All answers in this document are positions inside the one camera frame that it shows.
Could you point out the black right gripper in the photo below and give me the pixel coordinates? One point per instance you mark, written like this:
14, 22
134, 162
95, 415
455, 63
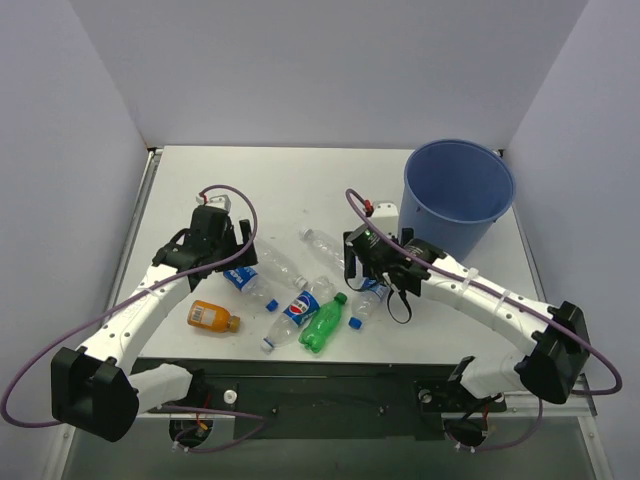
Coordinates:
357, 267

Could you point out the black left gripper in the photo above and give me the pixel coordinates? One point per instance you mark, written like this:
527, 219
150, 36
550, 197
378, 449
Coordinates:
240, 245

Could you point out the small blue label water bottle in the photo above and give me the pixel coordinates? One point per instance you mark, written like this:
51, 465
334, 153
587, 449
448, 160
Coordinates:
366, 302

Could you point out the clear bottle white cap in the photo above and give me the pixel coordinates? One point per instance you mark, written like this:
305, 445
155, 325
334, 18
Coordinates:
327, 250

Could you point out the green plastic bottle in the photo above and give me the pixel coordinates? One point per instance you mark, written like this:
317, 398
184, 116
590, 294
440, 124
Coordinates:
323, 324

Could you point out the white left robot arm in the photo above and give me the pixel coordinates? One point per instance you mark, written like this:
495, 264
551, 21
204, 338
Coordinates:
93, 387

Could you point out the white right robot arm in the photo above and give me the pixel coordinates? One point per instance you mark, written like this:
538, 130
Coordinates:
550, 342

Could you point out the blue plastic bin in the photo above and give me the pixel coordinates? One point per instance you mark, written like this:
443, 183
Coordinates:
454, 190

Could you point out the small Pepsi bottle blue cap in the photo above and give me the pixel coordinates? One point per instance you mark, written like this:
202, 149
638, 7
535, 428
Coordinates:
249, 283

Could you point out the orange juice bottle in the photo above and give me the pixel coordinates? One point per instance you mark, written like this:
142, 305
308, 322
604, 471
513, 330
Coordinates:
212, 318

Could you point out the large Pepsi bottle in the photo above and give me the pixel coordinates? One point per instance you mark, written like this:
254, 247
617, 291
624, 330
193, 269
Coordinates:
300, 310

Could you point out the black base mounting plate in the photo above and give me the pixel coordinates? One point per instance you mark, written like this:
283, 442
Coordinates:
330, 401

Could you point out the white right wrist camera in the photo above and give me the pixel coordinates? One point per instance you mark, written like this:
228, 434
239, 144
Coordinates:
384, 215

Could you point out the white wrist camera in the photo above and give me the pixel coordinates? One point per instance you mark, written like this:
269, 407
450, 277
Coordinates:
221, 202
384, 215

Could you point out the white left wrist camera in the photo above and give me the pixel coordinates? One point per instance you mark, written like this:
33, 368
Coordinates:
221, 202

